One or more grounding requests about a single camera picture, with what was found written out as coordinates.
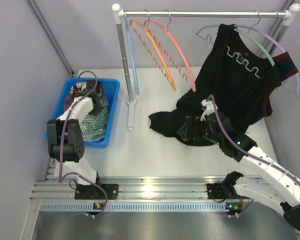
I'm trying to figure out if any green white striped tank top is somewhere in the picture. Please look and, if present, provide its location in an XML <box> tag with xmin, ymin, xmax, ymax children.
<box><xmin>80</xmin><ymin>93</ymin><xmax>110</xmax><ymax>142</ymax></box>

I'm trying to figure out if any dark teal maroon-trimmed tank top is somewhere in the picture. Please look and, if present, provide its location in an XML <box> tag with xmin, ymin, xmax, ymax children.
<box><xmin>261</xmin><ymin>52</ymin><xmax>299</xmax><ymax>117</ymax></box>

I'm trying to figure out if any lilac plastic hanger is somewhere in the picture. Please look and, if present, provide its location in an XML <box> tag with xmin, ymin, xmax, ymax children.
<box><xmin>233</xmin><ymin>22</ymin><xmax>300</xmax><ymax>94</ymax></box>

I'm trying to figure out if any patterned orange blue garment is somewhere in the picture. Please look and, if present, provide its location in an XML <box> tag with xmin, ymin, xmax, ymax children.
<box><xmin>63</xmin><ymin>83</ymin><xmax>92</xmax><ymax>112</ymax></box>

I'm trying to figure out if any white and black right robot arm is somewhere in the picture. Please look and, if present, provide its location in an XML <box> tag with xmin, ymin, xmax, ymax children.
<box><xmin>178</xmin><ymin>113</ymin><xmax>300</xmax><ymax>231</ymax></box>

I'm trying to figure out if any light blue plastic hanger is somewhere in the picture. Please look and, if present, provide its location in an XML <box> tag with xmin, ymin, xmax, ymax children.
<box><xmin>124</xmin><ymin>17</ymin><xmax>140</xmax><ymax>96</ymax></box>

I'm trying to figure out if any blue plastic bin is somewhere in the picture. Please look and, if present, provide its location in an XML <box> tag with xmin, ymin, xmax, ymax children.
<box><xmin>45</xmin><ymin>77</ymin><xmax>120</xmax><ymax>153</ymax></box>

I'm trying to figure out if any black tank top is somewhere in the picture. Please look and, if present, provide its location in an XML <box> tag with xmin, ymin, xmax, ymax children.
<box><xmin>149</xmin><ymin>24</ymin><xmax>282</xmax><ymax>147</ymax></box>

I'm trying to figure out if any white metal clothes rack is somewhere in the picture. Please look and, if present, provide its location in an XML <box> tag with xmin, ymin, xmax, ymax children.
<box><xmin>111</xmin><ymin>0</ymin><xmax>300</xmax><ymax>131</ymax></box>

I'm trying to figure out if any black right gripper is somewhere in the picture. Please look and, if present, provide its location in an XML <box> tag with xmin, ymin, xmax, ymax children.
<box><xmin>178</xmin><ymin>115</ymin><xmax>223</xmax><ymax>146</ymax></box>

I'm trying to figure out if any orange plastic hanger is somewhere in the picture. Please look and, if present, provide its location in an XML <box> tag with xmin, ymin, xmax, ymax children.
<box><xmin>128</xmin><ymin>18</ymin><xmax>177</xmax><ymax>91</ymax></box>

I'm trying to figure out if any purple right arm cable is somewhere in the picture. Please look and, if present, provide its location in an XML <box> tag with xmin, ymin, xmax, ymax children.
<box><xmin>206</xmin><ymin>94</ymin><xmax>300</xmax><ymax>240</ymax></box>

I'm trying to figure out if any aluminium mounting rail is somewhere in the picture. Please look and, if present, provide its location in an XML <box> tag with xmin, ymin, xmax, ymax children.
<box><xmin>29</xmin><ymin>159</ymin><xmax>298</xmax><ymax>213</ymax></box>

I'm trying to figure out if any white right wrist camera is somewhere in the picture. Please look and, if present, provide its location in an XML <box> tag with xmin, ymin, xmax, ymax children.
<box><xmin>200</xmin><ymin>99</ymin><xmax>215</xmax><ymax>122</ymax></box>

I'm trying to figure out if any mint green plastic hanger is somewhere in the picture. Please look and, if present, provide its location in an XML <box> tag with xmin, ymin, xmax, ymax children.
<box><xmin>196</xmin><ymin>24</ymin><xmax>281</xmax><ymax>92</ymax></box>

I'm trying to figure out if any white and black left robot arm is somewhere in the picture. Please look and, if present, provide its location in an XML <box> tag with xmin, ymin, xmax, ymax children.
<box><xmin>46</xmin><ymin>77</ymin><xmax>120</xmax><ymax>200</ymax></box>

